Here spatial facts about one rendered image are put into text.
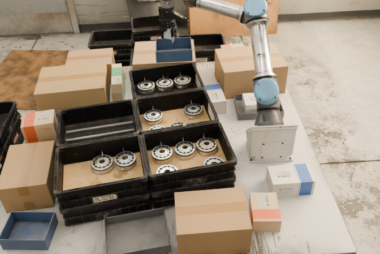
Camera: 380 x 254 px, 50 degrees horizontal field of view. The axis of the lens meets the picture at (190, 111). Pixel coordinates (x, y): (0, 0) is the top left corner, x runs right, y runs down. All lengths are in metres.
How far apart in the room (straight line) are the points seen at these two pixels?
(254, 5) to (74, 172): 1.18
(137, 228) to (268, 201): 0.60
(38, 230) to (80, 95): 0.83
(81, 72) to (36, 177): 0.83
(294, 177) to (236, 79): 0.79
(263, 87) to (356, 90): 2.24
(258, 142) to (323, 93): 1.99
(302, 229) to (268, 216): 0.17
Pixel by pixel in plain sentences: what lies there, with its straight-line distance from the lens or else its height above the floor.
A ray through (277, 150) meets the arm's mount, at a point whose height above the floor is 0.78.
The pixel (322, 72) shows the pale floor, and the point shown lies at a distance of 4.31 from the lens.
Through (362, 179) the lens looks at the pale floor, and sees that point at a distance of 3.23.
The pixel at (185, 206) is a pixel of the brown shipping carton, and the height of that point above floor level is 0.86.
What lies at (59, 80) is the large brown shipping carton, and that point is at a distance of 2.57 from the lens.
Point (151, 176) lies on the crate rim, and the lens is 1.78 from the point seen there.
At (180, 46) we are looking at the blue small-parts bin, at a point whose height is 1.08.
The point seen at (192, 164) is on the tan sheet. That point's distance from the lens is 1.96.
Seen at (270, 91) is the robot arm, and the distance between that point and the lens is 1.97.
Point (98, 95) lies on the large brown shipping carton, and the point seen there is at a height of 0.85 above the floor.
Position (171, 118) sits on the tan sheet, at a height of 0.83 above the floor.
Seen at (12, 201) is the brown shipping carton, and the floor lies 0.78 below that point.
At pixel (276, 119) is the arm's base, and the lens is 2.10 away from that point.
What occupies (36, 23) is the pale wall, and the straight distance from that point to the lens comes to 5.28.
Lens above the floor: 2.21
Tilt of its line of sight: 37 degrees down
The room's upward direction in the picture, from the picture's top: 2 degrees counter-clockwise
